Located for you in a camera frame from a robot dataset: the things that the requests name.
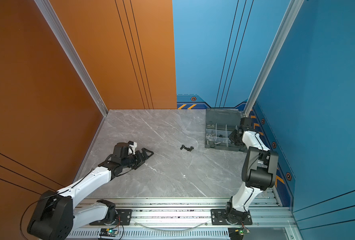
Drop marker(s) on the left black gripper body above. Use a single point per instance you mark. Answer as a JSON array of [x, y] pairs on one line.
[[131, 162]]

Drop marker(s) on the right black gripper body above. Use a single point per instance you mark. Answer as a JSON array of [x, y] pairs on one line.
[[233, 136]]

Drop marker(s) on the black bolt cluster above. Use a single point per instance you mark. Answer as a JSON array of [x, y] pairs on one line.
[[189, 149]]

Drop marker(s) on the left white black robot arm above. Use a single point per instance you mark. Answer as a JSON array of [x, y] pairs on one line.
[[56, 214]]

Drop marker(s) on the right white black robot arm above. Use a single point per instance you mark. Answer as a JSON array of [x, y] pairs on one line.
[[258, 172]]

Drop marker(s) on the grey compartment organizer box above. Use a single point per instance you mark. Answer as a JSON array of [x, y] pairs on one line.
[[219, 125]]

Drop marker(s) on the left green circuit board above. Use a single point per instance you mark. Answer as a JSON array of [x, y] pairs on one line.
[[108, 233]]

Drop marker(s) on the green circuit board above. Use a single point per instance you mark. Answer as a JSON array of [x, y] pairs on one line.
[[108, 233], [237, 234]]

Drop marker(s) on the right green circuit board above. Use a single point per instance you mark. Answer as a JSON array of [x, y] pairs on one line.
[[237, 234]]

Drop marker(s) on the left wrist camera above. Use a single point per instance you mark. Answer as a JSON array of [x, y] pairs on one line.
[[131, 147]]

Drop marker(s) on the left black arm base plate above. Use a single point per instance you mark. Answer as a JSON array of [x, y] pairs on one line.
[[114, 218]]

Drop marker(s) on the aluminium rail frame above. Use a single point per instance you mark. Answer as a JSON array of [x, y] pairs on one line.
[[189, 218]]

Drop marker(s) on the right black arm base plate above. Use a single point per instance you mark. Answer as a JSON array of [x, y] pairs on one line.
[[220, 217]]

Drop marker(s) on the right aluminium corner post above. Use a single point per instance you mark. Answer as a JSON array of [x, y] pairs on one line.
[[278, 41]]

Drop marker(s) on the aluminium corner post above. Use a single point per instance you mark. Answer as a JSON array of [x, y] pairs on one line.
[[278, 41], [62, 37]]

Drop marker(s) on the left aluminium corner post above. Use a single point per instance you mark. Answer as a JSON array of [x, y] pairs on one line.
[[62, 37]]

